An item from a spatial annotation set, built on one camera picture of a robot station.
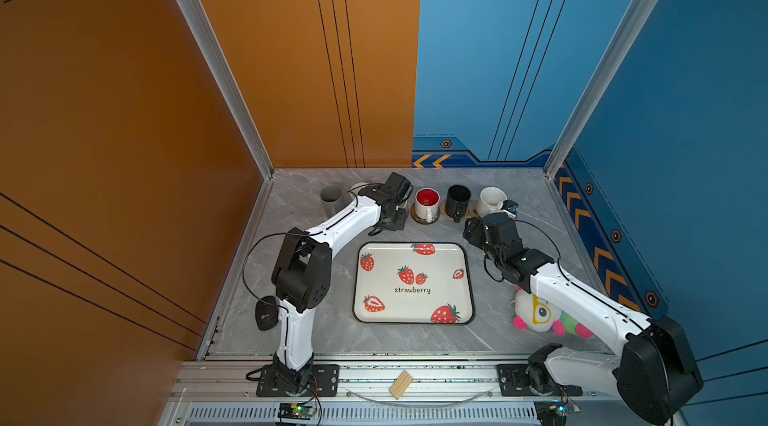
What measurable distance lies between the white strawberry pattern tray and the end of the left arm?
17 centimetres

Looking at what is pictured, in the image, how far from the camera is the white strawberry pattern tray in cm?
85

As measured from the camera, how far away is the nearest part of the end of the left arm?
0.68m
